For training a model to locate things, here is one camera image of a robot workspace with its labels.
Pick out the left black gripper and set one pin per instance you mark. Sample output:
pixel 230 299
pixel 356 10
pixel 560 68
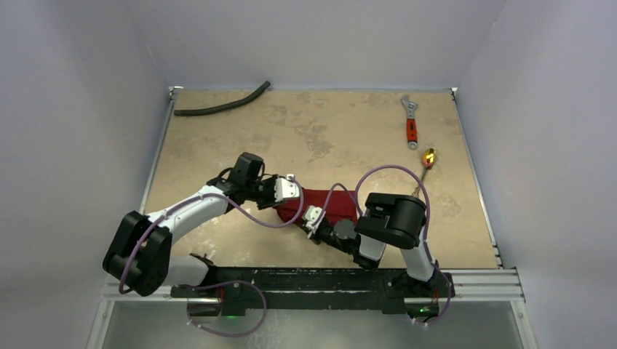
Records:
pixel 271 181

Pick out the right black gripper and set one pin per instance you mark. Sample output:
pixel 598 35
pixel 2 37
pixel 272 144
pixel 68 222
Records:
pixel 317 230

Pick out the dark red cloth napkin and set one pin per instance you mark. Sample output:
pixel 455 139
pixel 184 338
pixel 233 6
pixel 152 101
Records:
pixel 340 206

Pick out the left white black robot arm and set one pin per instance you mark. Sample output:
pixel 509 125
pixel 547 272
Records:
pixel 140 257

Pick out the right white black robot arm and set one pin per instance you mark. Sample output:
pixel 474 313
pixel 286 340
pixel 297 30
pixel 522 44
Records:
pixel 391 219

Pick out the black foam tube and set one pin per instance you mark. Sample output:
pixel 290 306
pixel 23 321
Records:
pixel 225 107

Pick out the gold fork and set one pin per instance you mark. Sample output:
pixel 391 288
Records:
pixel 418 189

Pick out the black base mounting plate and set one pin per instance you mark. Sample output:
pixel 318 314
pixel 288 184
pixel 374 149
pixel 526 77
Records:
pixel 389 290

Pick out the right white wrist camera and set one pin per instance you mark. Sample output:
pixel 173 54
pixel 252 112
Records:
pixel 312 219

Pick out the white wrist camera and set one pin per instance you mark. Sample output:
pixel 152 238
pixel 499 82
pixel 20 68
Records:
pixel 285 188
pixel 312 219

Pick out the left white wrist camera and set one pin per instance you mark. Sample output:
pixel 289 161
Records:
pixel 285 188

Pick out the adjustable wrench red handle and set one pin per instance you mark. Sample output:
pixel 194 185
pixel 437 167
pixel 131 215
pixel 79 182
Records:
pixel 411 129

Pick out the aluminium rail frame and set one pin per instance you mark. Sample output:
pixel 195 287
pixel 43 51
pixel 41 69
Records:
pixel 475 285

